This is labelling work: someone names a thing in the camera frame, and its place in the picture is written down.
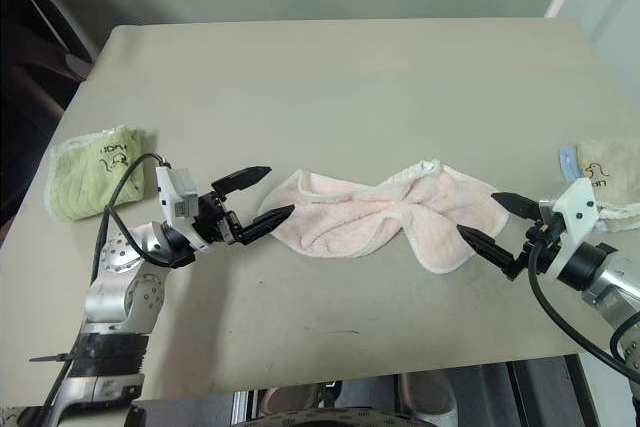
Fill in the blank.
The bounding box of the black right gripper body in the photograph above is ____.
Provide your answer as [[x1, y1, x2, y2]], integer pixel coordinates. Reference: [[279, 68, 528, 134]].
[[519, 200, 564, 274]]

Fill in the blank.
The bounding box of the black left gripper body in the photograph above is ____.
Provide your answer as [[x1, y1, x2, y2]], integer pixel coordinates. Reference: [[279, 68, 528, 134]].
[[192, 189, 247, 247]]

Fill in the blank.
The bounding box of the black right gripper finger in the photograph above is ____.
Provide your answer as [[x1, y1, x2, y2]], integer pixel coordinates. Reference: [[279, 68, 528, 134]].
[[456, 225, 524, 282], [491, 191, 541, 222]]

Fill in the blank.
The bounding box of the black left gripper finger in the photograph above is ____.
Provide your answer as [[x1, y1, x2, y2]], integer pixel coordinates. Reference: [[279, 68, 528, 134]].
[[210, 165, 273, 194], [238, 205, 296, 244]]

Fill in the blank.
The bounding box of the pink fluffy towel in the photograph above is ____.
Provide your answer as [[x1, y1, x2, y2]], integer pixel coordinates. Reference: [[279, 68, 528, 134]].
[[257, 158, 511, 276]]

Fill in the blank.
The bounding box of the light blue folded towel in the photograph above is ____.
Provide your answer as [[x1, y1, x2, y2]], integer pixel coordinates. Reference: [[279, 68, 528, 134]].
[[557, 145, 584, 182]]

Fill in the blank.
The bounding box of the beige folded towel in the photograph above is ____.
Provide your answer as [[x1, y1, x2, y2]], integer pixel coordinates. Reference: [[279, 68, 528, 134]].
[[574, 135, 640, 221]]

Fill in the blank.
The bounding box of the green folded towel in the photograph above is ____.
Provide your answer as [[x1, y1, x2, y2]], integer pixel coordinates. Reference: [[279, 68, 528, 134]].
[[47, 124, 149, 222]]

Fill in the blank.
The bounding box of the dark rounded shape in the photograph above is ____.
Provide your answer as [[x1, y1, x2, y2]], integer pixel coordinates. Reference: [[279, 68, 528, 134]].
[[262, 381, 341, 416]]

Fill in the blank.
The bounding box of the dark brown furniture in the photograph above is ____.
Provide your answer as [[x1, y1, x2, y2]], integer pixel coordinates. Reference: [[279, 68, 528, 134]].
[[0, 0, 99, 248]]

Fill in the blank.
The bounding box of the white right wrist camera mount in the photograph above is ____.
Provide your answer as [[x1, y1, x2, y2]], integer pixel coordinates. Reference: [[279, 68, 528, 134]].
[[547, 177, 601, 278]]

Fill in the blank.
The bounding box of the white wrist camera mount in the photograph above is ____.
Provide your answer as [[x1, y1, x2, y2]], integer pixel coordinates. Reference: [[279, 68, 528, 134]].
[[547, 177, 601, 278], [155, 162, 211, 251]]

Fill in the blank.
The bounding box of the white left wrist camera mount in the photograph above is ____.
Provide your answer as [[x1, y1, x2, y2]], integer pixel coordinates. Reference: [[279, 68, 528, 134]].
[[155, 162, 211, 251]]

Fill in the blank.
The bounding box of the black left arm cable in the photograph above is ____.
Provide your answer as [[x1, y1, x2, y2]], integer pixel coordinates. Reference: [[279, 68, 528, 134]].
[[92, 152, 174, 288]]

